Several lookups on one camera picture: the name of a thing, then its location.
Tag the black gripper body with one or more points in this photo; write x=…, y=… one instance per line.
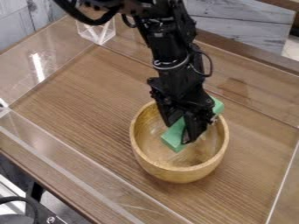
x=179, y=84

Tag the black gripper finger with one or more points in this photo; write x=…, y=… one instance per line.
x=196, y=122
x=171, y=112

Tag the green rectangular block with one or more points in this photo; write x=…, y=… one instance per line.
x=172, y=136

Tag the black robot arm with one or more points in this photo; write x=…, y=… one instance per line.
x=168, y=32

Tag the brown wooden bowl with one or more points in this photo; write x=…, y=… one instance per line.
x=176, y=167

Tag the black table leg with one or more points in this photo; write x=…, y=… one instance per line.
x=35, y=191

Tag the clear acrylic corner bracket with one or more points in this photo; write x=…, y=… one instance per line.
x=98, y=34

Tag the clear acrylic tray wall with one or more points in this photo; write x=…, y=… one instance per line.
x=74, y=164

